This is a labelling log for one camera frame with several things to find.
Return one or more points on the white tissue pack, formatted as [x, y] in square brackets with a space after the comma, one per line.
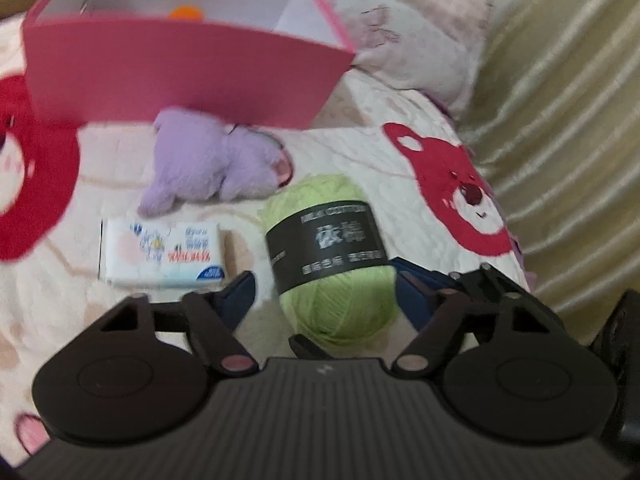
[160, 252]

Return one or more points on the orange makeup sponge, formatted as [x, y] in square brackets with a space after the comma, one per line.
[186, 12]

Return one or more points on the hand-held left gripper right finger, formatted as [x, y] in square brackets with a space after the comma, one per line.
[415, 300]

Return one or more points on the pink cardboard box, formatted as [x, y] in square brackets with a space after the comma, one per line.
[175, 70]

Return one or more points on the beige striped curtain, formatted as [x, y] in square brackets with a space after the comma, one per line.
[565, 135]

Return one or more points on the pink floral pillow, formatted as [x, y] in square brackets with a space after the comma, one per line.
[415, 25]

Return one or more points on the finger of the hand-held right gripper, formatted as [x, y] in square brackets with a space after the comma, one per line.
[420, 271]

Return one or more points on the red bear print blanket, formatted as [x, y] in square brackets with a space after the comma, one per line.
[60, 270]

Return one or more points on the purple plush toy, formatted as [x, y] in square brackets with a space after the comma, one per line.
[210, 160]

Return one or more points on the green yarn ball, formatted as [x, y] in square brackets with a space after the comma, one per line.
[340, 305]

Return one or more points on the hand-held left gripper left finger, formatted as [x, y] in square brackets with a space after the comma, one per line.
[237, 300]

